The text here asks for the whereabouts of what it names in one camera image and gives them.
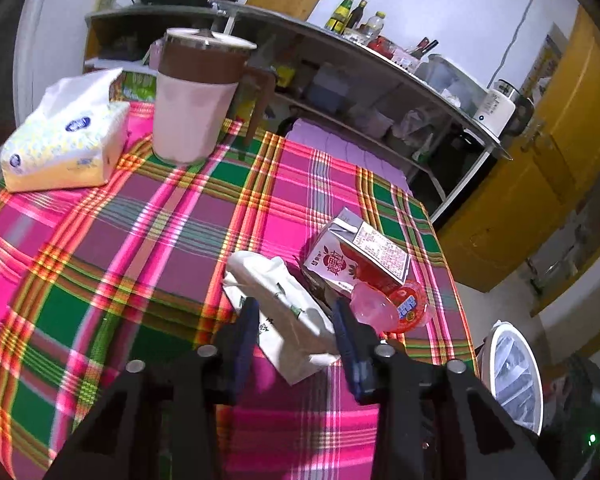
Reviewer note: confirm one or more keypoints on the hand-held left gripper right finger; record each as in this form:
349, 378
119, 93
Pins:
350, 350

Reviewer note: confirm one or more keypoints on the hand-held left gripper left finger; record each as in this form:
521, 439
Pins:
245, 340

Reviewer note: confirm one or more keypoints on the white paper bag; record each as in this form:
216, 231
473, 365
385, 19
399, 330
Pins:
290, 320

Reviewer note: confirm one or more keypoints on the pink jelly cup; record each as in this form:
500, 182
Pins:
380, 307

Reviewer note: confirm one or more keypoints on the clear plastic bin liner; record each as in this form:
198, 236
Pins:
515, 375

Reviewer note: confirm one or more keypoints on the pink strawberry milk carton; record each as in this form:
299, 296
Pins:
370, 250

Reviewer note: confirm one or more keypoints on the white round trash bin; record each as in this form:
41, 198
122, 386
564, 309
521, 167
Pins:
486, 355

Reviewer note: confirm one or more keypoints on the pink plaid tablecloth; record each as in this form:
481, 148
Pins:
130, 240

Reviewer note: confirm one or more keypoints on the pink lidded storage box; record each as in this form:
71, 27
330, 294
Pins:
340, 152

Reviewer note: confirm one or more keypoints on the crumpled plastic bags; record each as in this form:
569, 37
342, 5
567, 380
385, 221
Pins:
412, 127

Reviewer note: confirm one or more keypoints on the yellow wooden door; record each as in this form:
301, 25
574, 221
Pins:
530, 200

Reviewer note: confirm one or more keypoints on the brown and pink pitcher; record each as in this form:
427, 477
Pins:
190, 110

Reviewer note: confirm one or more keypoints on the dark liquid plastic jug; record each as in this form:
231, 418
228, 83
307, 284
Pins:
327, 87

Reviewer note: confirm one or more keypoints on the yellow white tissue pack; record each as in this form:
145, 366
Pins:
55, 150

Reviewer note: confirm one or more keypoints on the yellow label oil bottle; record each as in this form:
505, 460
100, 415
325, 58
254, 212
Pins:
286, 74

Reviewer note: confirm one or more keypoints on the green packet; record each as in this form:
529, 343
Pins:
139, 86

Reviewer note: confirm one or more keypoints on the white and black kettle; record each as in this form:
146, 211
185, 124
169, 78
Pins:
495, 105

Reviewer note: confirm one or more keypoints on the clear plastic container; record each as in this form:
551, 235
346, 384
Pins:
450, 80

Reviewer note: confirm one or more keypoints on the pink basket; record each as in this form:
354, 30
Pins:
406, 59

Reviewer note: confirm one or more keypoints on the red seasoning packets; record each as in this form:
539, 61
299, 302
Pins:
381, 46

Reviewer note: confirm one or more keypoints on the kitchen knives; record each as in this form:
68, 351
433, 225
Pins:
424, 49

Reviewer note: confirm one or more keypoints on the white metal shelf rack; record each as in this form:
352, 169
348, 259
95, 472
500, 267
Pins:
280, 19

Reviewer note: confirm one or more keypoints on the clear plastic bottle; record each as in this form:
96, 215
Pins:
375, 27

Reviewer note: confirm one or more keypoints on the dark sauce bottle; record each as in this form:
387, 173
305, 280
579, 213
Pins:
359, 15

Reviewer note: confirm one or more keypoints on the green yellow label bottle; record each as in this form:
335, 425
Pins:
339, 15

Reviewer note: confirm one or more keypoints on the low stove counter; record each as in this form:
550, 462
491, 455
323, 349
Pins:
145, 12

